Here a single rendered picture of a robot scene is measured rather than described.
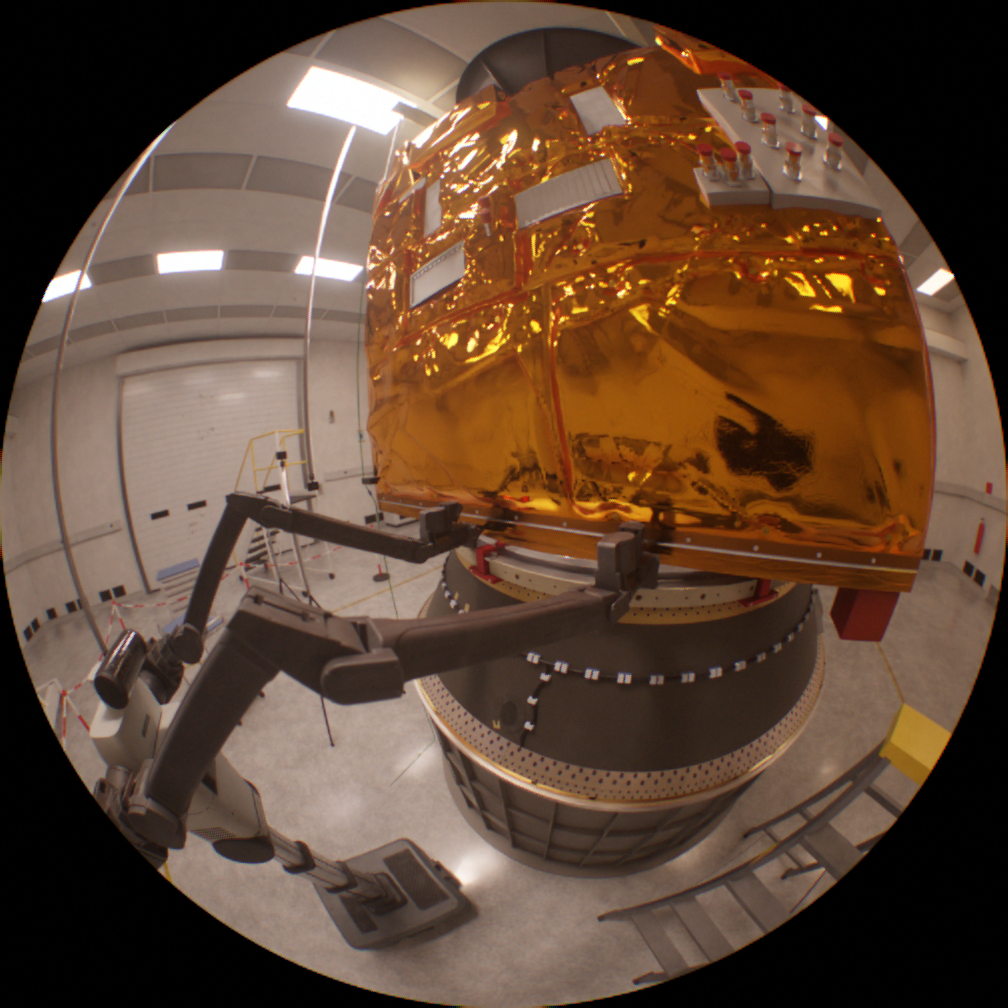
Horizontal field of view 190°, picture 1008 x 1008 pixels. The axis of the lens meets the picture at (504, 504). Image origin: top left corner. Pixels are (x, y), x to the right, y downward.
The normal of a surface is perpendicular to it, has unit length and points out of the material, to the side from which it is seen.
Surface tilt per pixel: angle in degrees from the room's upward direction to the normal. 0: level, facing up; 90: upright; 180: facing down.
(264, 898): 0
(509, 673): 62
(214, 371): 90
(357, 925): 0
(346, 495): 90
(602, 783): 43
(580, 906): 0
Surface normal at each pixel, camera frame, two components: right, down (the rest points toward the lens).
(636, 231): -0.56, 0.15
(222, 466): 0.78, 0.08
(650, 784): -0.22, -0.57
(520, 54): -0.66, 0.73
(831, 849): -0.06, -0.98
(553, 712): -0.50, -0.27
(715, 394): -0.72, 0.27
